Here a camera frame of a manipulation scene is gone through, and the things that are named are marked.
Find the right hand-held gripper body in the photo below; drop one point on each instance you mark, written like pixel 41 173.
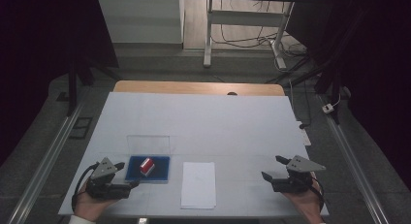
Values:
pixel 297 183

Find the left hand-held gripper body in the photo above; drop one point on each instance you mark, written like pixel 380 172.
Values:
pixel 103 188

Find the red and white stamp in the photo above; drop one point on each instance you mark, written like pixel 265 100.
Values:
pixel 147 166

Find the blue case with clear lid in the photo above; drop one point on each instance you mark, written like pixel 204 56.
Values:
pixel 161 170

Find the person's right hand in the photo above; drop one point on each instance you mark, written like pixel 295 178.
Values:
pixel 307 203

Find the person's left hand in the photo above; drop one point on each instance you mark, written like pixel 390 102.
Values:
pixel 88 208

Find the white paper sheet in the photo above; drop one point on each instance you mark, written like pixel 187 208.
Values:
pixel 198 185

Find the white power adapter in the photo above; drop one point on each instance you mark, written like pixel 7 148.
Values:
pixel 327 108

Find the black stand leg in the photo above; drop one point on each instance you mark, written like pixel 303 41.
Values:
pixel 72 88

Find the black stand legs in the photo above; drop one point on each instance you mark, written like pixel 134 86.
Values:
pixel 323 72

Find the white cabinet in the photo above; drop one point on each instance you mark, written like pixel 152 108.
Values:
pixel 139 20

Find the black floor socket frame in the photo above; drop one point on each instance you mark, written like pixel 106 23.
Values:
pixel 80 127

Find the aluminium floor rail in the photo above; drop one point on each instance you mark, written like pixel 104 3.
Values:
pixel 45 162
pixel 352 162

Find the white desk frame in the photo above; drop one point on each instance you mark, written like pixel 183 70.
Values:
pixel 245 17

